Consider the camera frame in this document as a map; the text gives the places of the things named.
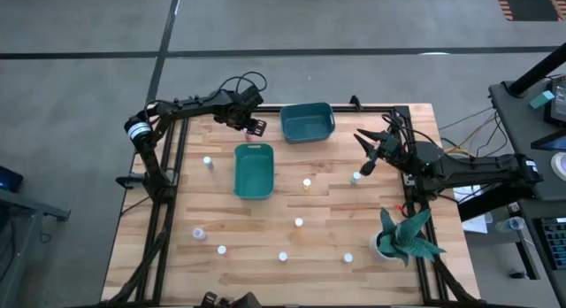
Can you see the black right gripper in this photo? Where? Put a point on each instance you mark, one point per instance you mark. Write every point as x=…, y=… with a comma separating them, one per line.
x=388, y=146

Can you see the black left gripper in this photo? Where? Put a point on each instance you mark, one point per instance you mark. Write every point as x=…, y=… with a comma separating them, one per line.
x=234, y=114

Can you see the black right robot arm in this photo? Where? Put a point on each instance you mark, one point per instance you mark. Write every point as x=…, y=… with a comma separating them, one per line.
x=464, y=166

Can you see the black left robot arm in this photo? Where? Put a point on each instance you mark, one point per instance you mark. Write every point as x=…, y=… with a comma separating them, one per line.
x=185, y=105

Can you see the green plastic bin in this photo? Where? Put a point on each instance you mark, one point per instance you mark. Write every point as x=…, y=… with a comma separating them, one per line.
x=254, y=173

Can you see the dark blue plastic bin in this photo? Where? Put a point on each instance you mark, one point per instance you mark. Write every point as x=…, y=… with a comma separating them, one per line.
x=307, y=126

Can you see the black clamp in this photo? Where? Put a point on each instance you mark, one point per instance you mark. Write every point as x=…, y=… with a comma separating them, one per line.
x=354, y=102

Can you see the green plant in white pot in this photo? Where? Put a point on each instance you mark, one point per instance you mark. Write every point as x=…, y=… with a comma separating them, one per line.
x=404, y=239

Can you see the white papers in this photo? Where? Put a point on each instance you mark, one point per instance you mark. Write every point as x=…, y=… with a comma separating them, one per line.
x=476, y=221

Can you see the dark grey side desk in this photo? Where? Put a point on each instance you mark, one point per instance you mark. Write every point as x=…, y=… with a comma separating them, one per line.
x=522, y=122

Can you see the clear water bottle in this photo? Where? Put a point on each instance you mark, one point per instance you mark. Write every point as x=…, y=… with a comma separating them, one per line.
x=509, y=224

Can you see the small teal box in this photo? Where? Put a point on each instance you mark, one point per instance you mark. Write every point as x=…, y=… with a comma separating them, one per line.
x=542, y=99

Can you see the black pole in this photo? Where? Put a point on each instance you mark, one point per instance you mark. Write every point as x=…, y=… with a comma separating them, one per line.
x=537, y=71

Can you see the black laptop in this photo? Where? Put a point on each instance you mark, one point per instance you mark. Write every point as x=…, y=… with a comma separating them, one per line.
x=552, y=142

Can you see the white tape roll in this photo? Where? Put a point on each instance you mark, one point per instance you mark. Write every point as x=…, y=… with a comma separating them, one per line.
x=560, y=166

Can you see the black tablet screen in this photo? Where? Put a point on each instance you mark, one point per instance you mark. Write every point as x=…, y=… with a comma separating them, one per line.
x=558, y=100

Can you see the black keyboard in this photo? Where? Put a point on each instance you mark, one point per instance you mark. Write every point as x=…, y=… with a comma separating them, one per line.
x=555, y=244

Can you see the black device with blue light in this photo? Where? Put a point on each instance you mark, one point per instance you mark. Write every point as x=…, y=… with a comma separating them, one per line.
x=9, y=179

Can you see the grey metal cart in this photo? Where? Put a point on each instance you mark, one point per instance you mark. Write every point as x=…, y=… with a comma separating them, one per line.
x=17, y=237

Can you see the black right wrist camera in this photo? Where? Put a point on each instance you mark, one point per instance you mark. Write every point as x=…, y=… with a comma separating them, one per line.
x=368, y=167

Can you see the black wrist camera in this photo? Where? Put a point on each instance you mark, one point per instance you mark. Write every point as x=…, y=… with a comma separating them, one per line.
x=250, y=97
x=368, y=167

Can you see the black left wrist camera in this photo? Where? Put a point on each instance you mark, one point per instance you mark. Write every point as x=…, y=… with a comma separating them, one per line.
x=250, y=97

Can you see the black aluminium table frame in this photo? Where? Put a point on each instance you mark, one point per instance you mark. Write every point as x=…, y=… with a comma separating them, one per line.
x=376, y=109

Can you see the black table-level camera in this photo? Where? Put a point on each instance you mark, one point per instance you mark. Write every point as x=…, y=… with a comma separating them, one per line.
x=247, y=300

